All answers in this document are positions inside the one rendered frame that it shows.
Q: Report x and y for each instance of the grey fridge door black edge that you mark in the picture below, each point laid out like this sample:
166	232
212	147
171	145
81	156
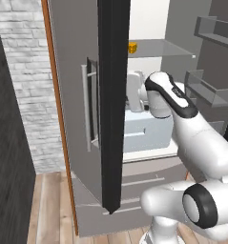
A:
74	95

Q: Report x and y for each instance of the glass fridge shelf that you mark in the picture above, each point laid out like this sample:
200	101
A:
160	48

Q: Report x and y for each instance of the grey freezer drawer front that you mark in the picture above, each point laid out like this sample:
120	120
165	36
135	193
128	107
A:
93	222
144	171

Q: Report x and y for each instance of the grey fridge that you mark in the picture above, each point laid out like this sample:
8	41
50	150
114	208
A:
150	19

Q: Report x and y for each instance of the grey fridge door with bins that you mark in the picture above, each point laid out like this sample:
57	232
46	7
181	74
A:
221	60

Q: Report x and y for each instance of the pale blue fridge crisper drawer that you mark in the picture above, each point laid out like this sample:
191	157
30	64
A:
150	133

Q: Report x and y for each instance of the grey fridge door bin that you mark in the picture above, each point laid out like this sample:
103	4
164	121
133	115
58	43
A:
215	31
207	90

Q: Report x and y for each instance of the orange wooden side panel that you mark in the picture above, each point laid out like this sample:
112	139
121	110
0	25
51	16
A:
59	111

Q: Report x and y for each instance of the yellow cheese block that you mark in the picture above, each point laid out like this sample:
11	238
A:
132	48

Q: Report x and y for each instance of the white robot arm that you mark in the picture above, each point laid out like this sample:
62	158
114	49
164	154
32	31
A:
198	139

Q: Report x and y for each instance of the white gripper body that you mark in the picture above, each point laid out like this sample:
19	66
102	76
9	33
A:
135	102

